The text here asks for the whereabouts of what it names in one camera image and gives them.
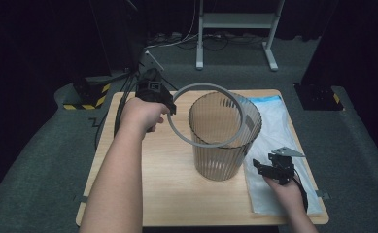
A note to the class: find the black base yellow striped edge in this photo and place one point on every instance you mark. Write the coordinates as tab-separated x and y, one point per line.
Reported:
87	92

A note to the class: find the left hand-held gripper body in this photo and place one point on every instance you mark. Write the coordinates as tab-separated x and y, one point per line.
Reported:
151	87

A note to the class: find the grey tape piece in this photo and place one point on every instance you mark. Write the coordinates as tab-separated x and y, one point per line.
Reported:
324	195
79	198

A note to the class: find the black base yellow corner mark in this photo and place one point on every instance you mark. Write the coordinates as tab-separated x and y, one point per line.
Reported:
317	97

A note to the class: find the person's left hand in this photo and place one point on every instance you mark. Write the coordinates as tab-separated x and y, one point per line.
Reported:
141	115

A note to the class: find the white metal stand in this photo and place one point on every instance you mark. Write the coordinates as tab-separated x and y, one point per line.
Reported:
238	20

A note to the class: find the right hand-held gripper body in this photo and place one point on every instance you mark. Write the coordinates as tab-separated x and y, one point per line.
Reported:
282	170

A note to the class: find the translucent ribbed waste bin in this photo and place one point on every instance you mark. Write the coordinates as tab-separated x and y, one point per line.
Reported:
219	165

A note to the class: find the clear plastic bag blue edge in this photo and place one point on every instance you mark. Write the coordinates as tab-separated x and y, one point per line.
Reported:
275	129

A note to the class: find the person's right hand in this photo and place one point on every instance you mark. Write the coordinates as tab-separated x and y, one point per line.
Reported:
288	197

